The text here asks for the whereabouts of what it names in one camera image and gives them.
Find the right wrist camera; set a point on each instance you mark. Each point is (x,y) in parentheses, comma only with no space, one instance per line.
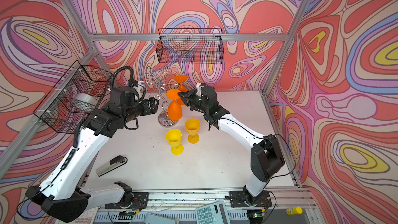
(199,87)

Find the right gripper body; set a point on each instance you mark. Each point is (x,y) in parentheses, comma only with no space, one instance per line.
(194,100)

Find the black wire basket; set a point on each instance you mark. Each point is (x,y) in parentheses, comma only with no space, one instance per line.
(190,45)
(56,110)

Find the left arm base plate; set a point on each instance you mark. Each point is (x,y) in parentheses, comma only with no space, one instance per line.
(134,200)

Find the left black wire basket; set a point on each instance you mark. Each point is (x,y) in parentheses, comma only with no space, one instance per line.
(56,110)

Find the teal calculator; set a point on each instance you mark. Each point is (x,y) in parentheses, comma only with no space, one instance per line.
(214,213)

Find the chrome wine glass rack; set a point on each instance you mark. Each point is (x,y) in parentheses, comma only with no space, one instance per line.
(156,86)

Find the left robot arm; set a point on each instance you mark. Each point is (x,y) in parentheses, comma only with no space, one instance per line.
(59,196)

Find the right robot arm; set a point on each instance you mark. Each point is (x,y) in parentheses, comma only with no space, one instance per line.
(266,157)

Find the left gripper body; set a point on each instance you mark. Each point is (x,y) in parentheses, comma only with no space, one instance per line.
(143,109)

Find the yellow capped bottle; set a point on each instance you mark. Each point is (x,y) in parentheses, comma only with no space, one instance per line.
(294,211)

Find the orange wine glass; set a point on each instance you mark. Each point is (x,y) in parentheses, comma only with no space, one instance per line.
(174,108)
(180,79)

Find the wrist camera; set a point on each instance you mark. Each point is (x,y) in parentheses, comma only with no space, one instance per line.
(140,89)
(199,87)

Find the dark yellow wine glass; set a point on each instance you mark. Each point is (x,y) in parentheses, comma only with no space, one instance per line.
(192,127)

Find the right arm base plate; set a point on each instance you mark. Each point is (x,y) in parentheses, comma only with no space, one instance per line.
(239,199)

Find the grey box at front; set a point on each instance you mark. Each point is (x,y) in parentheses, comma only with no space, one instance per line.
(156,219)

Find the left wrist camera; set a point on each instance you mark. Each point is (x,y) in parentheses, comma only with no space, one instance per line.
(140,89)

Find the light yellow wine glass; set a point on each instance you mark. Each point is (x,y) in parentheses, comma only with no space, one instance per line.
(174,139)

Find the back black wire basket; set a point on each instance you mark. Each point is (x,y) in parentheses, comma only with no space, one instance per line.
(190,45)

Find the grey black stapler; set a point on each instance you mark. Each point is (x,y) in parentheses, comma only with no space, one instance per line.
(111,165)

